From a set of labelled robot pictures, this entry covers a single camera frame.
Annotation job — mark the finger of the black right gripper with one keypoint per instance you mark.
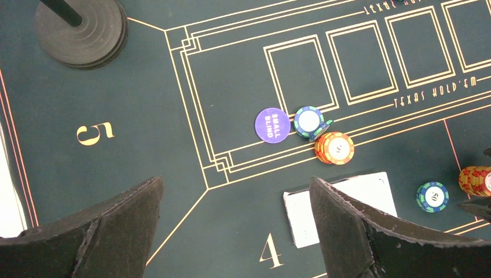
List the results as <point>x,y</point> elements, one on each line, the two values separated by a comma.
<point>479,207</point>

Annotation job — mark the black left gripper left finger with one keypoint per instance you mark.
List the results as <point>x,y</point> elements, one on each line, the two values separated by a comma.
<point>109,239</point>

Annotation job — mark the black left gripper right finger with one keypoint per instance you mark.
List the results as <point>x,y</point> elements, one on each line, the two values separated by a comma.
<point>358,240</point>

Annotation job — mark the orange chip stack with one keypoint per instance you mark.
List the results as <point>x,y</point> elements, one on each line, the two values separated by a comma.
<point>475,180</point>

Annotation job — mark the blue green chip stack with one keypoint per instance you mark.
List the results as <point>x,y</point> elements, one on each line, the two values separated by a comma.
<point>432,197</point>

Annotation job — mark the orange chips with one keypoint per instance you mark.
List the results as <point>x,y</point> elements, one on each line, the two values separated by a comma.
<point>334,148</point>

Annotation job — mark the blue playing card deck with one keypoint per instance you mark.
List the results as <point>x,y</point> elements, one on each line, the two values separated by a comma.
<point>372,189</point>

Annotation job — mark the purple small blind button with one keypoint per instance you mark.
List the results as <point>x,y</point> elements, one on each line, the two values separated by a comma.
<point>272,125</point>

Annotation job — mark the dark green poker mat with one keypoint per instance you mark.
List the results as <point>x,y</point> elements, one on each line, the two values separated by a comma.
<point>407,81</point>

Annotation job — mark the gold microphone on stand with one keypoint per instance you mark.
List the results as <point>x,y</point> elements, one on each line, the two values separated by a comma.
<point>82,34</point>

